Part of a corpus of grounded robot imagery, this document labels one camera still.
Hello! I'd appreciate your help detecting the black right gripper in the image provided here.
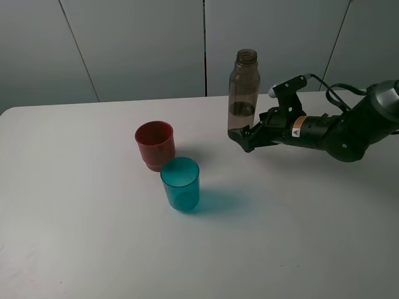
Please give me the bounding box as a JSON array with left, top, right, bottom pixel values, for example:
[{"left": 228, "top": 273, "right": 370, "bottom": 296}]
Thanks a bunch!
[{"left": 229, "top": 107, "right": 309, "bottom": 153}]

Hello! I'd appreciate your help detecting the red plastic cup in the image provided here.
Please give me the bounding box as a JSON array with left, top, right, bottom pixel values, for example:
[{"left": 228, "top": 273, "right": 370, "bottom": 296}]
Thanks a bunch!
[{"left": 135, "top": 121, "right": 176, "bottom": 172}]

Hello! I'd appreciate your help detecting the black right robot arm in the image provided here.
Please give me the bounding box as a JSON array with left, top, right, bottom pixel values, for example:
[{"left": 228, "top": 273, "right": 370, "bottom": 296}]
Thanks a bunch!
[{"left": 228, "top": 75, "right": 398, "bottom": 163}]

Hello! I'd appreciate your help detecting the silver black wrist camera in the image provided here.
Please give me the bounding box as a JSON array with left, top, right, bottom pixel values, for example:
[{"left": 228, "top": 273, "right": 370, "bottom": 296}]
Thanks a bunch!
[{"left": 267, "top": 75, "right": 307, "bottom": 114}]

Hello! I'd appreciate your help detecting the teal transparent plastic cup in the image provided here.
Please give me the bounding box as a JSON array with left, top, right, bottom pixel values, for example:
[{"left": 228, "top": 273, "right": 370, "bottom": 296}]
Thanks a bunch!
[{"left": 160, "top": 157, "right": 200, "bottom": 212}]

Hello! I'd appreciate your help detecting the black camera cable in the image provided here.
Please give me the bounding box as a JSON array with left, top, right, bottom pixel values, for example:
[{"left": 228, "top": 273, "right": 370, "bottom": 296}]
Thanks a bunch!
[{"left": 307, "top": 73, "right": 368, "bottom": 112}]

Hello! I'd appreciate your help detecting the smoky transparent plastic bottle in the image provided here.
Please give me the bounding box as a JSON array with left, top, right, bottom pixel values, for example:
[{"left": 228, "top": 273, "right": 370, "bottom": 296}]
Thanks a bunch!
[{"left": 228, "top": 49, "right": 261, "bottom": 141}]

